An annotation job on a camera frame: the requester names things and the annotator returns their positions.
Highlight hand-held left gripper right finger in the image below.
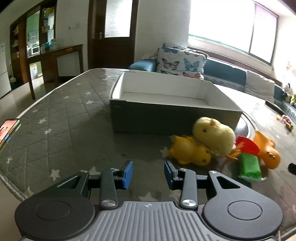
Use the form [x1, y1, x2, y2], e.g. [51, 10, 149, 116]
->
[164, 160, 242, 210]

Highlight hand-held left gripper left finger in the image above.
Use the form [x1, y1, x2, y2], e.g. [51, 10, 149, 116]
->
[55, 160, 134, 209]

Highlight orange toy animal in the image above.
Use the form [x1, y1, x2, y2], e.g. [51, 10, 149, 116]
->
[253, 131, 281, 169]

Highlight yellow rubber duck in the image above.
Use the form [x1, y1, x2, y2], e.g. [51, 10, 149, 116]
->
[168, 136, 212, 166]

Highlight green toy block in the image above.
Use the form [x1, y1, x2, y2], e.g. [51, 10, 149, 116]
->
[238, 153, 263, 181]

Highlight red plastic toy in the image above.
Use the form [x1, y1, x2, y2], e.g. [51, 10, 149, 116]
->
[236, 136, 260, 155]

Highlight grey cardboard box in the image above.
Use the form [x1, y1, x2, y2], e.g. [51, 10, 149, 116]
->
[109, 71, 243, 135]

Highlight yellow plush chick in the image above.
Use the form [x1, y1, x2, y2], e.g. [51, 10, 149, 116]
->
[193, 117, 243, 161]

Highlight small colourful toys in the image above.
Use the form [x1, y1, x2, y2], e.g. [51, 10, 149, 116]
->
[276, 115, 294, 129]

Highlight round black glass hotplate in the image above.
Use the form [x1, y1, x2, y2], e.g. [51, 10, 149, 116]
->
[235, 115, 258, 139]

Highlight black remote control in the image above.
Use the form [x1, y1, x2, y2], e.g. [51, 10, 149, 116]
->
[265, 100, 286, 115]

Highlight plush toys on sofa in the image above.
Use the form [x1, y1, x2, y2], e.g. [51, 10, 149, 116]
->
[283, 82, 296, 103]

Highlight grey sofa throw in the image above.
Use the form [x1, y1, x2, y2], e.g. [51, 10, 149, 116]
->
[245, 71, 275, 100]

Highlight blue cushion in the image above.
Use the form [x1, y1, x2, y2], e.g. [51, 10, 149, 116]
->
[128, 58, 158, 72]

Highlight butterfly print pillow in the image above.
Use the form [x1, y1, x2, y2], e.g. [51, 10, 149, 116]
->
[162, 42, 189, 51]
[156, 47, 208, 80]

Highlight dark wooden door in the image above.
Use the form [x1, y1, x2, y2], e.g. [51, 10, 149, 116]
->
[88, 0, 139, 70]

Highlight smartphone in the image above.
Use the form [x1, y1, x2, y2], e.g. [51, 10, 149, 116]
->
[0, 118, 21, 149]

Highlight dark wooden console table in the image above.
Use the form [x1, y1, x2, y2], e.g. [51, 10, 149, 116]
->
[24, 44, 84, 100]

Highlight window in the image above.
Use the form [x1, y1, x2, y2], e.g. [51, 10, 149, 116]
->
[188, 0, 280, 67]

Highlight white refrigerator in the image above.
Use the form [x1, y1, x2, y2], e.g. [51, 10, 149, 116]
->
[0, 43, 12, 99]

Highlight dark wooden shelf cabinet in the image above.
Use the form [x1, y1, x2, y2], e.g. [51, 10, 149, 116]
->
[10, 0, 58, 84]

